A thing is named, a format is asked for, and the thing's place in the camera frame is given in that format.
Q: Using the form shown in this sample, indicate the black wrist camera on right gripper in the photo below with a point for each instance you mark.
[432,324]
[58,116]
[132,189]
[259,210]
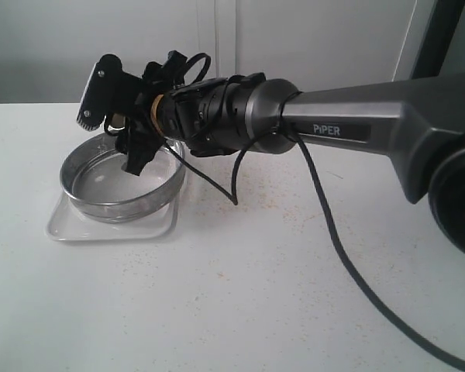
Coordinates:
[109,90]

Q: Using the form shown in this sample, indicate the stainless steel cup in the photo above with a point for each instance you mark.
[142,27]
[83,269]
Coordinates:
[118,122]

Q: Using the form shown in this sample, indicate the white square plastic tray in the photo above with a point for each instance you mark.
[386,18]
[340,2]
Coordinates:
[68,224]

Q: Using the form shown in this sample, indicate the round stainless steel sieve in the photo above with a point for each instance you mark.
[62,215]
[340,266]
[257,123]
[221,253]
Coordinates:
[92,177]

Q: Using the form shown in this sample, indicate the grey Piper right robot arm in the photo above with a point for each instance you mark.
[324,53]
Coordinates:
[419,124]

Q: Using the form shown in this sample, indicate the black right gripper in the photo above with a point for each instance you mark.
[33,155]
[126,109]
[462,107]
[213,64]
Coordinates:
[180,104]

